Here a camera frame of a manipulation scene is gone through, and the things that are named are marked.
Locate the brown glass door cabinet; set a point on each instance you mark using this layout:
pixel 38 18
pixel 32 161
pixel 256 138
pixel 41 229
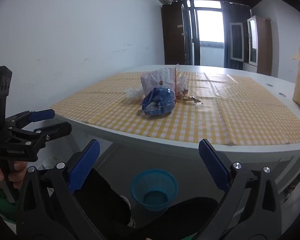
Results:
pixel 263 45

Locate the person's left hand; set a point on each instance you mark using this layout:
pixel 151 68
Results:
pixel 20 170

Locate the blue plastic basket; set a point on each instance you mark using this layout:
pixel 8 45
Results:
pixel 152 180

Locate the dark curtain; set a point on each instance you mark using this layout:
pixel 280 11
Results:
pixel 227 12

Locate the crumpled gold wrapper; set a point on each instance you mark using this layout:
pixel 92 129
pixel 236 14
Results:
pixel 192 100

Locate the crumpled blue packet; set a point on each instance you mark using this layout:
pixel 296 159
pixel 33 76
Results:
pixel 160 102

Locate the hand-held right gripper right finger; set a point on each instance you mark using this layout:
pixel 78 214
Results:
pixel 213 166

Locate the white shoe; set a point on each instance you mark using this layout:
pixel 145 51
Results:
pixel 127 202

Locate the brown wardrobe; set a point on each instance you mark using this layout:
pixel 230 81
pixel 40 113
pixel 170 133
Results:
pixel 171 35

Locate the yellow checked tablecloth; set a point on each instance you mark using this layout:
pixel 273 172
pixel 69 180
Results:
pixel 202 125

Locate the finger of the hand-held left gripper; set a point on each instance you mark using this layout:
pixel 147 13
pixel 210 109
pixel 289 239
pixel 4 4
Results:
pixel 43 115
pixel 57 130

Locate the printed plastic package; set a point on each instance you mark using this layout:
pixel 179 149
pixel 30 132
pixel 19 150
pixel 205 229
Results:
pixel 155 78

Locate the crumpled clear plastic wrap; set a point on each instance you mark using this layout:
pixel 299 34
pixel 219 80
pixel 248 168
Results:
pixel 133 93

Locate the glass balcony door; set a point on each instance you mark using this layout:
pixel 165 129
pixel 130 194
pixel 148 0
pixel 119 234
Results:
pixel 210 25

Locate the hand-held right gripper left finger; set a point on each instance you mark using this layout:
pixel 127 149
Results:
pixel 86 166

